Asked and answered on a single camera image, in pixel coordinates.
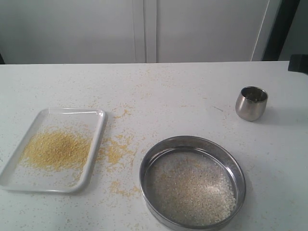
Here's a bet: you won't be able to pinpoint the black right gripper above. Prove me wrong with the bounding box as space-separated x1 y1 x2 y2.
288 54 308 74

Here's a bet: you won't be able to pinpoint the stainless steel cup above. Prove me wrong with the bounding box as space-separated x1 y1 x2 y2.
235 86 268 122

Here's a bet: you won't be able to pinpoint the round steel mesh sieve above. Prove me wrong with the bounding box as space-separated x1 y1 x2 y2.
139 136 246 231

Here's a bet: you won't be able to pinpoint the pile of sieved grains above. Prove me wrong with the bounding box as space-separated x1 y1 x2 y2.
149 157 236 226

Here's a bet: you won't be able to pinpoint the white square tray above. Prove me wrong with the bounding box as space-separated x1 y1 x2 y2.
0 108 108 193

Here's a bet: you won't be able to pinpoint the yellow fine grains on tray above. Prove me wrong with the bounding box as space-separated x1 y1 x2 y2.
19 129 91 171

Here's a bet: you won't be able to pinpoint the white cabinet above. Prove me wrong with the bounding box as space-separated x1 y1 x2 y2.
0 0 281 64

